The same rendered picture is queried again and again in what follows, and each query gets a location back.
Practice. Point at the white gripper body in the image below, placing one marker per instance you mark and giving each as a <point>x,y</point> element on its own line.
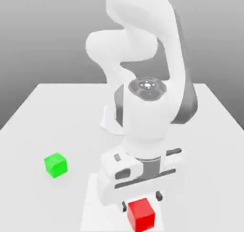
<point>137,190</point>

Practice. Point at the small red cube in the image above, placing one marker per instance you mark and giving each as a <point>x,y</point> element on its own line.
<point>141,213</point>

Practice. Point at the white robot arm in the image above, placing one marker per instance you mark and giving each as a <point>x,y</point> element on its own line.
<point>146,113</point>

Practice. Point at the small green cube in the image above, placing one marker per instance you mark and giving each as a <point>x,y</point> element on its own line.
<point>55,165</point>

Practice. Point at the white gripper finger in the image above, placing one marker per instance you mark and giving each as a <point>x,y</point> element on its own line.
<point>159,196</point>
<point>124,207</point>

